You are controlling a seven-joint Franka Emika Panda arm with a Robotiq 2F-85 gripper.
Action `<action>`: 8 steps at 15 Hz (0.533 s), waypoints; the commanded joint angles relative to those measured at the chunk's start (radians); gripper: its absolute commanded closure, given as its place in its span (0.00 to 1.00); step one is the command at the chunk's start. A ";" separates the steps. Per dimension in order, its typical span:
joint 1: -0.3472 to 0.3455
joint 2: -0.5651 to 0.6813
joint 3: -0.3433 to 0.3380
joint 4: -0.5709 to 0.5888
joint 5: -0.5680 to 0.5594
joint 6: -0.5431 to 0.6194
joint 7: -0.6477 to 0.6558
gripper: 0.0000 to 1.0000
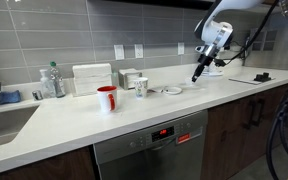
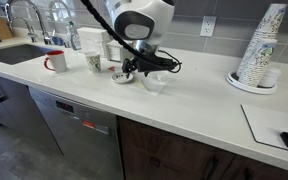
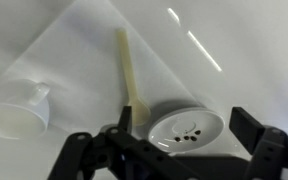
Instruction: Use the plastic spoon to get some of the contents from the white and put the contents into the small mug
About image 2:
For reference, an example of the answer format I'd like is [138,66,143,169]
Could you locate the printed paper cup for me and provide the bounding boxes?
[84,51,102,73]

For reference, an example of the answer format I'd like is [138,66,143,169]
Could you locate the wooden cutting board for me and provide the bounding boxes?
[0,17,14,41]

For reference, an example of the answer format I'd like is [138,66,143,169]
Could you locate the clear bottle green cap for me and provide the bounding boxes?
[66,21,82,52]

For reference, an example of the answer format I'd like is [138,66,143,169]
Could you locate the small chrome faucet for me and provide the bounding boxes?
[12,16,39,43]

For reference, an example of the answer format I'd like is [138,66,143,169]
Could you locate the white round tray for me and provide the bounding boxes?
[226,70,278,96]

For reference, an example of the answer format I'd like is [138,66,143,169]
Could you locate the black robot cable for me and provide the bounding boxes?
[80,0,183,74]

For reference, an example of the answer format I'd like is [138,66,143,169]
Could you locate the stack of white paper towels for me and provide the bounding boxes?
[76,26,111,58]

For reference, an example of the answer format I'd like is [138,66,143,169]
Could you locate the blue sponge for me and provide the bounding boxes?
[51,35,65,47]

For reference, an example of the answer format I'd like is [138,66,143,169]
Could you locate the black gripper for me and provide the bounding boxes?
[122,54,167,78]

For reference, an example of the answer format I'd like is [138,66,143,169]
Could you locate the white mug red handle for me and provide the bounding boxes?
[43,50,68,74]

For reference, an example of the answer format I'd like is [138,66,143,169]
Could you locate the small white saucer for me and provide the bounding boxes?
[110,71,135,85]

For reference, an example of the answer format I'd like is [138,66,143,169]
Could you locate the undermount kitchen sink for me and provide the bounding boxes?
[0,43,54,66]

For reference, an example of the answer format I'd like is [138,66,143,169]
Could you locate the stainless steel dishwasher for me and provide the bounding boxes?
[28,86,125,180]

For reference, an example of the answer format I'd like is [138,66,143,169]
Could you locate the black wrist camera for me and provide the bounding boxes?
[158,57,180,72]

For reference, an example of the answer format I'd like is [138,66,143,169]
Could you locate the wooden base cabinet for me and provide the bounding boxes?
[0,71,64,156]
[117,116,288,180]

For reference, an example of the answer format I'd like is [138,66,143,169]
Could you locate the stack of white lids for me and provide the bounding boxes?
[258,67,282,89]

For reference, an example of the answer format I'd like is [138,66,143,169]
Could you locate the tall stack printed paper cups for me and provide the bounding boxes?
[236,3,288,81]

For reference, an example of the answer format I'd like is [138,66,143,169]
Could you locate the short stack printed paper cups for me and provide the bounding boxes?
[238,37,278,88]

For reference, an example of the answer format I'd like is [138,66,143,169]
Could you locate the grey napkin dispenser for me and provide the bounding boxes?
[105,39,127,63]

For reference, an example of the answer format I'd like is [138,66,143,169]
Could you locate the tall chrome faucet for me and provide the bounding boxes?
[4,0,52,45]

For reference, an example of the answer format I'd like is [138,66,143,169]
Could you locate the white wall outlet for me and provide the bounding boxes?
[199,15,218,38]

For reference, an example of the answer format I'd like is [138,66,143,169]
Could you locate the clear soap dispenser bottle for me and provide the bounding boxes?
[62,31,72,49]

